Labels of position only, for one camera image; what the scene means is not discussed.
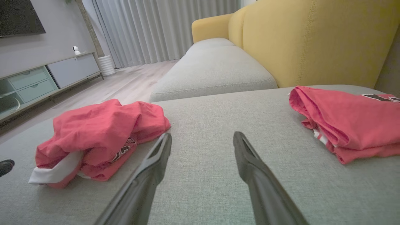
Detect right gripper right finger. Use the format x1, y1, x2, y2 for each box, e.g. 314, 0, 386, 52
233, 131, 310, 225

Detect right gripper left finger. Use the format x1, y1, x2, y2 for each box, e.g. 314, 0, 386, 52
94, 133, 173, 225

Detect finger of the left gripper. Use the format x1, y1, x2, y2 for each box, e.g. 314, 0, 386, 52
0, 159, 15, 178

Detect red white-striped shorts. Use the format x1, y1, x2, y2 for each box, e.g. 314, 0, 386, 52
28, 98, 172, 189

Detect red white-trimmed jersey shirt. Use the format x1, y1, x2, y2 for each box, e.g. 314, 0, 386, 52
288, 86, 400, 165

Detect yellow and grey sofa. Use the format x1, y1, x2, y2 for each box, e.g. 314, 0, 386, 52
0, 84, 400, 225

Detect pale green TV cabinet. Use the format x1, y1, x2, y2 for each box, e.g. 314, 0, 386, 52
0, 52, 105, 124

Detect white ribbed plant pot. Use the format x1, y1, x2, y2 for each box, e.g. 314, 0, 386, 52
98, 55, 116, 77

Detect grey sofa seat cushion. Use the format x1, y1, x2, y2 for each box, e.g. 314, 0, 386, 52
149, 37, 278, 103

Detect black flat television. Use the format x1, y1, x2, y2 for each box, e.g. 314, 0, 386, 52
0, 0, 47, 38

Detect grey pleated curtain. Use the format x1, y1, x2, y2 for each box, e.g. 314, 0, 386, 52
83, 0, 242, 68

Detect large yellow sofa back cushion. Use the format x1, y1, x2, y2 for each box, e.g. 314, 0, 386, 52
243, 0, 400, 89

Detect small yellow sofa back cushion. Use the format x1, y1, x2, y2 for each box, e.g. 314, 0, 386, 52
228, 6, 249, 50

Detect yellow sofa armrest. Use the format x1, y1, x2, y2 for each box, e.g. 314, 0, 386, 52
191, 13, 234, 43

